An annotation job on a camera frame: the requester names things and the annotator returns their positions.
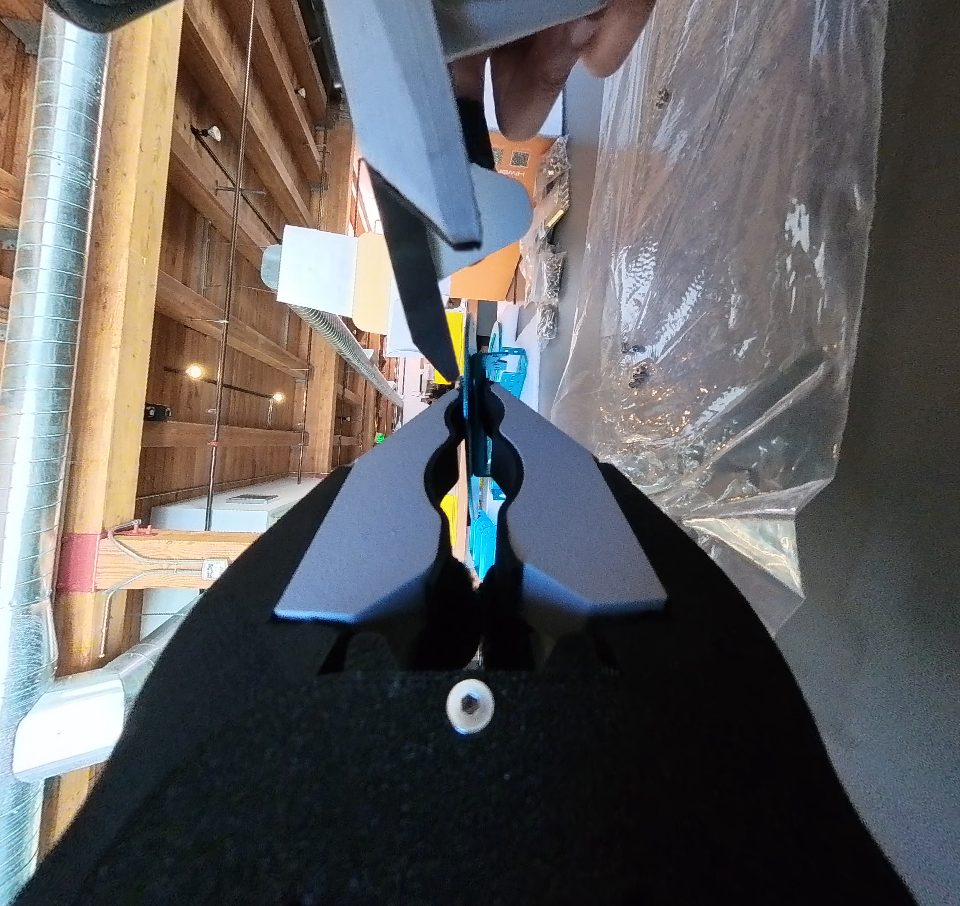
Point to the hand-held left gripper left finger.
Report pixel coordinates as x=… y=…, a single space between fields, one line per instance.
x=360 y=546

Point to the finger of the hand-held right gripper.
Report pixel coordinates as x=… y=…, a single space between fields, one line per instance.
x=390 y=96
x=416 y=299

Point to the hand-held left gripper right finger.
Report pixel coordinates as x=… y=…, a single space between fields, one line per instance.
x=577 y=539

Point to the blue round metal plate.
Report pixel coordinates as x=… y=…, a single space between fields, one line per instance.
x=476 y=434

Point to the clear plastic bag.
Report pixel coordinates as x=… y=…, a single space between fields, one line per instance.
x=750 y=246

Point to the grey desk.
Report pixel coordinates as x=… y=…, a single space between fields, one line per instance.
x=915 y=396

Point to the person's right hand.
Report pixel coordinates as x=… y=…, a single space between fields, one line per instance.
x=532 y=96

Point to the yellow bin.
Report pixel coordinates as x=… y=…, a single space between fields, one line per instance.
x=455 y=332

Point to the orange white cardboard box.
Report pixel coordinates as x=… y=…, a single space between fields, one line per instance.
x=487 y=276

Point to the white foam sheet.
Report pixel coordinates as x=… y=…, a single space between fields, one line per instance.
x=517 y=329

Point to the pile of screw bags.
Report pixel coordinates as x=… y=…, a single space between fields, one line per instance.
x=547 y=261

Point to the silver corrugated air duct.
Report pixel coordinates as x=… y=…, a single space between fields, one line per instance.
x=345 y=351

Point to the long blue perforated bracket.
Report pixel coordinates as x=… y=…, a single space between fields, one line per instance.
x=506 y=374

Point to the large smooth silver duct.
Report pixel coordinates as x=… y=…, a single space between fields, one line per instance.
x=52 y=321

